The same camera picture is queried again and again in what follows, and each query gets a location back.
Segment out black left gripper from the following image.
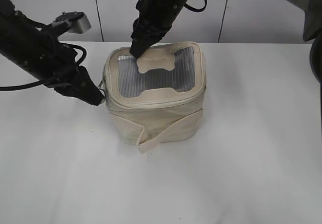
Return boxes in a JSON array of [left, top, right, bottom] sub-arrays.
[[32, 30, 103, 106]]

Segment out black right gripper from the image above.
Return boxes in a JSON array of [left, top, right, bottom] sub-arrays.
[[130, 0, 186, 58]]

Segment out silver ring zipper pull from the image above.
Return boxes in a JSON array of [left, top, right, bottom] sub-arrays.
[[98, 79, 107, 104]]

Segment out cream fabric zipper bag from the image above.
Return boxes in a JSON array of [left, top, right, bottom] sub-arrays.
[[103, 42, 206, 153]]

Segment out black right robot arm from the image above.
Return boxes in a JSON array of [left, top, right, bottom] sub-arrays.
[[130, 0, 187, 58]]

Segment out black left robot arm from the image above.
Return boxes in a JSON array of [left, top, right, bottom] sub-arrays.
[[1, 0, 105, 106]]

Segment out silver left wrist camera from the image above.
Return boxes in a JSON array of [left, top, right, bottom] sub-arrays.
[[51, 11, 92, 34]]

